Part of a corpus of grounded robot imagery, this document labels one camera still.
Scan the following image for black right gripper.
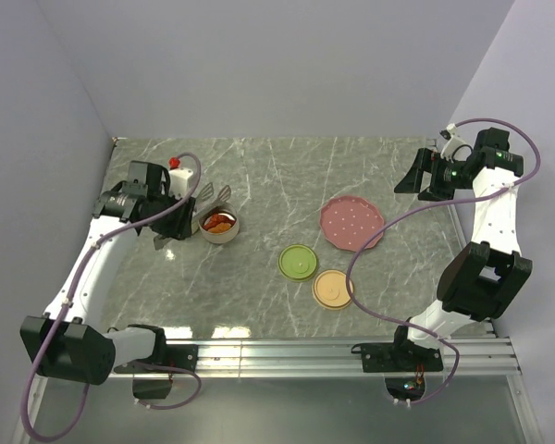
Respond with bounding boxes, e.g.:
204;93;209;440
393;148;474;204

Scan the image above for steel food tongs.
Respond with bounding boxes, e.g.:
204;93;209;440
191;182;232;233

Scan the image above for orange fried food piece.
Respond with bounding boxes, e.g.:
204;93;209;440
204;222;232;234

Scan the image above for green round lid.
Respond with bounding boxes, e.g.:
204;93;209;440
277;244;318;282

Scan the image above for red sausage piece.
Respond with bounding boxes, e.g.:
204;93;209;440
204;213;228;228

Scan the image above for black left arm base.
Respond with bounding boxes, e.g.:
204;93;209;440
128;344;199;401

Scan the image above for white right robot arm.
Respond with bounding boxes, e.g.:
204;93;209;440
389;124;533;370

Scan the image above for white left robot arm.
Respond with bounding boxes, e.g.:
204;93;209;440
20;161;201;385

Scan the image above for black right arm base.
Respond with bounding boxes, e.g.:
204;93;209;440
360;341;445;403

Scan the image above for steel round container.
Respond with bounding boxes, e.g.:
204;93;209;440
198;203;240;245

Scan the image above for pink dotted plate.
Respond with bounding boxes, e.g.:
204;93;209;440
319;195;385;253

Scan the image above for beige round lid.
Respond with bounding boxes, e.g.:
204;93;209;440
313;269;352;310

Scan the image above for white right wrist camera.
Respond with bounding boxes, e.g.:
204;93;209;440
439;123;473;161

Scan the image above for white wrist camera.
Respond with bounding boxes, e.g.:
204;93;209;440
169;166;195;199
439;123;473;161

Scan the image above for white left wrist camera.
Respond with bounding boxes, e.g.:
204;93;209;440
169;166;195;199

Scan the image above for aluminium mounting rail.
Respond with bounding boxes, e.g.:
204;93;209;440
8;138;545;444

